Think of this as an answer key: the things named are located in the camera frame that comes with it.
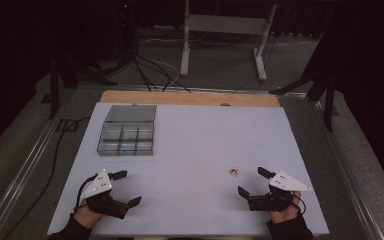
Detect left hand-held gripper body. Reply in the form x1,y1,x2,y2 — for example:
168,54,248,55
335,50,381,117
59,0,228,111
79,169,130,220

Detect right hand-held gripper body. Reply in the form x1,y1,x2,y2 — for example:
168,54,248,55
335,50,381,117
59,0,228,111
247,170,313,212

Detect person's left hand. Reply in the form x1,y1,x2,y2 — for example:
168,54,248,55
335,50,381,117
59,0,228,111
73,199,106,231

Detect person's right hand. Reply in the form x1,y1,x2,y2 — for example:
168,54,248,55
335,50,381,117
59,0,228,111
268,190,303,224

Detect clear plastic compartment box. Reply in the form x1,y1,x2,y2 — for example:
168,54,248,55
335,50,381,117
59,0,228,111
96,104,158,157

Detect white table sheet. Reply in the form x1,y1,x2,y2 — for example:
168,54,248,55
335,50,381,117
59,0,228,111
46,101,331,238

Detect wooden table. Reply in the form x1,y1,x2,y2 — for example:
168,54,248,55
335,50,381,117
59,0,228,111
99,89,281,109

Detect black tripod stand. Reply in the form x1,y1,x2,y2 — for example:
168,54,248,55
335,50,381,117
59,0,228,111
268,33,340,133
47,49,120,121

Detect white metal stand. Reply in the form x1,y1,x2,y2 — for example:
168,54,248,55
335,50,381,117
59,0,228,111
179,0,278,82

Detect dark device with red light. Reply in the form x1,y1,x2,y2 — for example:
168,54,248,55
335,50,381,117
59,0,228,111
114,0,137,29

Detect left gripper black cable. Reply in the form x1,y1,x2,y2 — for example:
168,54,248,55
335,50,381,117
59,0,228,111
74,173,100,213

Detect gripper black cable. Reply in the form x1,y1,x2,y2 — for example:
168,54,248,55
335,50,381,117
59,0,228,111
292,194,308,215
74,173,100,213

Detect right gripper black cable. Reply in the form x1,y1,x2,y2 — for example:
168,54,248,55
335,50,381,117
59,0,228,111
292,194,308,215

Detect long black floor cable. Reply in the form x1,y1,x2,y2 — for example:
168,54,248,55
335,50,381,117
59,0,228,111
0,115,92,240

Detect metal floor rail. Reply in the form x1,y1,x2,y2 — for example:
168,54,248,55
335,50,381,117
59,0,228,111
0,89,78,240
308,95,384,240
75,82,309,99

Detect black floor cables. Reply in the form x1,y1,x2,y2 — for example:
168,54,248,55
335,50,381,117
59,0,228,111
130,51,192,93

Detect white floor cable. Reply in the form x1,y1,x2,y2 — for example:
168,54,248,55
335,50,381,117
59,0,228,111
138,37,182,92

